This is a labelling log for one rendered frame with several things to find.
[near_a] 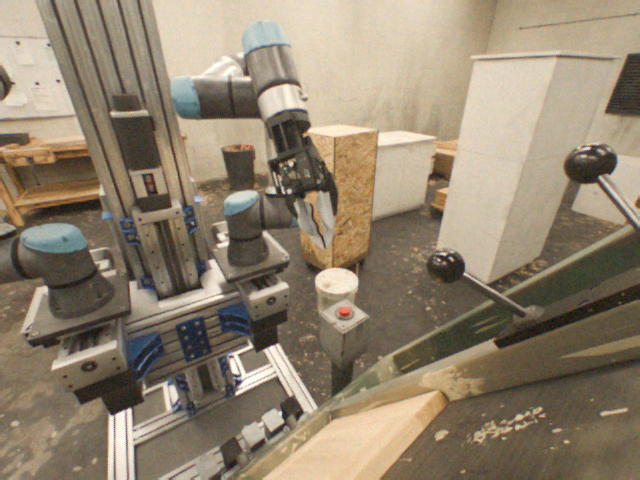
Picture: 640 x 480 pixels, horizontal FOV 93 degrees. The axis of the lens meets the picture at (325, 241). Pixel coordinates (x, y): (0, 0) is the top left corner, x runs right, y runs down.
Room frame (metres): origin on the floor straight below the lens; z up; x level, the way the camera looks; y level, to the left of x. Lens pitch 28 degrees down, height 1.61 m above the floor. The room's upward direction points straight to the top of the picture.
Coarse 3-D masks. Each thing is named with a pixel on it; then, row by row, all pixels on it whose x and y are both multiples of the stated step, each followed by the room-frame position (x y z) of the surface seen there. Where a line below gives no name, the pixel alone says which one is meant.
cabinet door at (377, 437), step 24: (384, 408) 0.31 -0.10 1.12; (408, 408) 0.26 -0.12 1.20; (432, 408) 0.24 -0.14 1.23; (336, 432) 0.34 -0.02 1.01; (360, 432) 0.28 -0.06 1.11; (384, 432) 0.23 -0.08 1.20; (408, 432) 0.21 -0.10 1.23; (312, 456) 0.29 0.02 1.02; (336, 456) 0.24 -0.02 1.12; (360, 456) 0.20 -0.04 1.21; (384, 456) 0.19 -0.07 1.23
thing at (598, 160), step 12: (588, 144) 0.28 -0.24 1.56; (600, 144) 0.28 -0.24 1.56; (576, 156) 0.28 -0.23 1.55; (588, 156) 0.27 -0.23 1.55; (600, 156) 0.27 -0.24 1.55; (612, 156) 0.26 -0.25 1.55; (564, 168) 0.29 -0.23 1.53; (576, 168) 0.27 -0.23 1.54; (588, 168) 0.27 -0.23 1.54; (600, 168) 0.26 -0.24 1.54; (612, 168) 0.26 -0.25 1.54; (576, 180) 0.27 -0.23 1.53; (588, 180) 0.27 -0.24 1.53; (600, 180) 0.26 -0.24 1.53; (612, 180) 0.25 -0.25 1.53; (612, 192) 0.25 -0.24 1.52; (624, 204) 0.23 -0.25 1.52; (624, 216) 0.23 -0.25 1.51; (636, 216) 0.22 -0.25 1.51; (636, 228) 0.21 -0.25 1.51
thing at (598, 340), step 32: (608, 320) 0.18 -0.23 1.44; (480, 352) 0.25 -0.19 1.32; (512, 352) 0.22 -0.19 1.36; (544, 352) 0.20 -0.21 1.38; (576, 352) 0.19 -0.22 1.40; (608, 352) 0.17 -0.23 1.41; (384, 384) 0.38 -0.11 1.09; (416, 384) 0.29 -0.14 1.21; (448, 384) 0.26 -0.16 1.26; (480, 384) 0.23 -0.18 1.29; (512, 384) 0.21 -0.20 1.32
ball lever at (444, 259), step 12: (432, 252) 0.27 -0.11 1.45; (444, 252) 0.26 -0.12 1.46; (456, 252) 0.26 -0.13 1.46; (432, 264) 0.26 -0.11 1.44; (444, 264) 0.25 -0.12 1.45; (456, 264) 0.25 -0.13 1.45; (432, 276) 0.25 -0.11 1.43; (444, 276) 0.25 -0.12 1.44; (456, 276) 0.25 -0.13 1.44; (468, 276) 0.26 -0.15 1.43; (480, 288) 0.25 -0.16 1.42; (492, 300) 0.25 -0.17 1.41; (504, 300) 0.24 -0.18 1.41; (516, 312) 0.24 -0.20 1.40; (528, 312) 0.23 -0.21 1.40; (540, 312) 0.23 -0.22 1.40; (516, 324) 0.24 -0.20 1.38
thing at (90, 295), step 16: (96, 272) 0.71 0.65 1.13; (48, 288) 0.64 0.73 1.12; (64, 288) 0.64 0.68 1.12; (80, 288) 0.65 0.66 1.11; (96, 288) 0.68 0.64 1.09; (112, 288) 0.73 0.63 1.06; (48, 304) 0.64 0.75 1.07; (64, 304) 0.63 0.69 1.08; (80, 304) 0.64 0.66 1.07; (96, 304) 0.66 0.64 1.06
